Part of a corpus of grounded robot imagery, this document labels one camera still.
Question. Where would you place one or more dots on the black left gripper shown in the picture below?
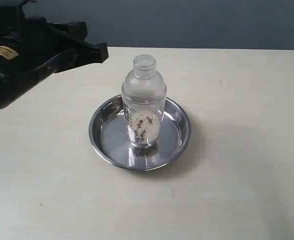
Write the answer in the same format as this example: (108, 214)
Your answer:
(34, 46)

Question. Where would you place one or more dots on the clear plastic shaker bottle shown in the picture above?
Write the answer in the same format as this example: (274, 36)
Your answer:
(143, 95)

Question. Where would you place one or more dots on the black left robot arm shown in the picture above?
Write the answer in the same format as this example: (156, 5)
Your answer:
(14, 86)

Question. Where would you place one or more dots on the round steel tray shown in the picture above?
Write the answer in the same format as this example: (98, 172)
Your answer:
(109, 137)

